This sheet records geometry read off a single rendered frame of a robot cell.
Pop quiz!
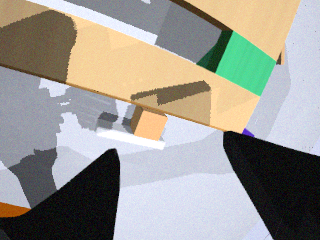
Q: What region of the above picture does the small purple block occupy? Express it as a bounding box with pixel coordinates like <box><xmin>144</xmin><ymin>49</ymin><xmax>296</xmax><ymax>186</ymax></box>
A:
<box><xmin>241</xmin><ymin>128</ymin><xmax>255</xmax><ymax>137</ymax></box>

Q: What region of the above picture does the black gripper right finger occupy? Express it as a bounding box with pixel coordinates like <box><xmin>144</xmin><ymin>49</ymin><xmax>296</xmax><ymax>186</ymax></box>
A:
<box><xmin>223</xmin><ymin>131</ymin><xmax>320</xmax><ymax>240</ymax></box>

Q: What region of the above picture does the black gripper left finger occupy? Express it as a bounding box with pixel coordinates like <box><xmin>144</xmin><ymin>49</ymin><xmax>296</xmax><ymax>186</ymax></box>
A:
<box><xmin>0</xmin><ymin>148</ymin><xmax>120</xmax><ymax>240</ymax></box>

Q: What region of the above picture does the tan wooden stick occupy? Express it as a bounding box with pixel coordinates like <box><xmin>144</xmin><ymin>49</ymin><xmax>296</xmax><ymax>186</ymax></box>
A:
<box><xmin>277</xmin><ymin>47</ymin><xmax>285</xmax><ymax>65</ymax></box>

